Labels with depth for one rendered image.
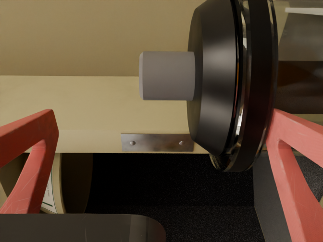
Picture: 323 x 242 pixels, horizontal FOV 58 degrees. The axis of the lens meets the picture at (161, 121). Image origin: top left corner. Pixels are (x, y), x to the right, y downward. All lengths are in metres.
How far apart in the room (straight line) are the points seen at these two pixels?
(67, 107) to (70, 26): 0.41
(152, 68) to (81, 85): 0.21
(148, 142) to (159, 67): 0.14
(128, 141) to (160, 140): 0.03
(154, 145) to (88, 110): 0.08
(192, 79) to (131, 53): 0.55
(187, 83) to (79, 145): 0.17
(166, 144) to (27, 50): 0.54
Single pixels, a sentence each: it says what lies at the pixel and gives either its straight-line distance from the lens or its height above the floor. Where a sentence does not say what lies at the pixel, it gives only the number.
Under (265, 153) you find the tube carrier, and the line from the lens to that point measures 0.16.
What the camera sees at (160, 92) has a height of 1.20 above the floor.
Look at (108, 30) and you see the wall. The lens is 0.69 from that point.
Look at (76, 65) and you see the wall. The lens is 0.74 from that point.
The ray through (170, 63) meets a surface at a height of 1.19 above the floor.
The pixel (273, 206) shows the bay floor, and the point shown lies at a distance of 0.51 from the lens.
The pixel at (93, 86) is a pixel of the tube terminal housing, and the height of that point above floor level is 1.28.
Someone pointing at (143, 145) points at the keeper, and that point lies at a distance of 0.29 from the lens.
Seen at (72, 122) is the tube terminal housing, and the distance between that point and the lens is 0.30.
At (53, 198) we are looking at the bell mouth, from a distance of 0.39.
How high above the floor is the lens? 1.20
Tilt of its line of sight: 1 degrees down
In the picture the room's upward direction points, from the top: 90 degrees counter-clockwise
